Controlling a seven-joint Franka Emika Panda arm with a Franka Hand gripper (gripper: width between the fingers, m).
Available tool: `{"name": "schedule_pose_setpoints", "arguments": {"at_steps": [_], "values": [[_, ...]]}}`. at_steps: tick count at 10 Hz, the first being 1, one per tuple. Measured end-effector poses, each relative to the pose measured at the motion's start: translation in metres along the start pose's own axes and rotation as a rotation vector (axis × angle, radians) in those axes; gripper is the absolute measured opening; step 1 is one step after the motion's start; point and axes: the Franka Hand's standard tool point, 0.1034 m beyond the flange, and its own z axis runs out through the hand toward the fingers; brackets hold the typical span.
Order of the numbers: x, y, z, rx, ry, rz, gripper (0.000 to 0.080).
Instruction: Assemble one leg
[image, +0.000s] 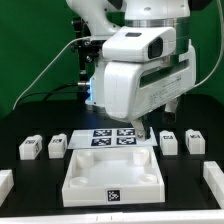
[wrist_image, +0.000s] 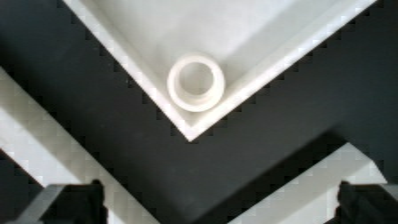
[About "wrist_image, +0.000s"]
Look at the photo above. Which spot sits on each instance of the white U-shaped obstacle fence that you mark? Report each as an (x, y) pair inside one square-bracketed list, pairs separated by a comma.
[(51, 157)]

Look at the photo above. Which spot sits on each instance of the white square tabletop part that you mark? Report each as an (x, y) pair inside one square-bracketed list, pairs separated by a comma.
[(254, 34)]

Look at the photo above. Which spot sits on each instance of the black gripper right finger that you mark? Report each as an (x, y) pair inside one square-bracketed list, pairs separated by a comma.
[(366, 204)]

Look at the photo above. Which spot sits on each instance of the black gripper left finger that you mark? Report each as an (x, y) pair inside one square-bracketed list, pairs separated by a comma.
[(67, 204)]

